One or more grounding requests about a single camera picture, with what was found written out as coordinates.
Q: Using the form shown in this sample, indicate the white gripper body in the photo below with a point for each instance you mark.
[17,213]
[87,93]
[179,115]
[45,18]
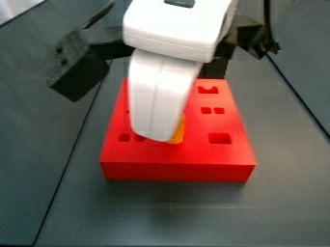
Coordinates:
[173,35]

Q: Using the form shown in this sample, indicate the yellow oval peg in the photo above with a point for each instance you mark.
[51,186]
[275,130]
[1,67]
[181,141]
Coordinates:
[179,132]

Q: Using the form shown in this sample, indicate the red shape sorter board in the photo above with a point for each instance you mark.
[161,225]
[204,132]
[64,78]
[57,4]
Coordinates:
[212,154]

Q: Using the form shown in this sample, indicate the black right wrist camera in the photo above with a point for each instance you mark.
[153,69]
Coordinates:
[248,35]

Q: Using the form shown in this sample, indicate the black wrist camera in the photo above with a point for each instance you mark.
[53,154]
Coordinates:
[248,35]
[77,62]

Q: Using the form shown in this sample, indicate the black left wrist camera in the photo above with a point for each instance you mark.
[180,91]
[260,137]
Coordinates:
[77,62]

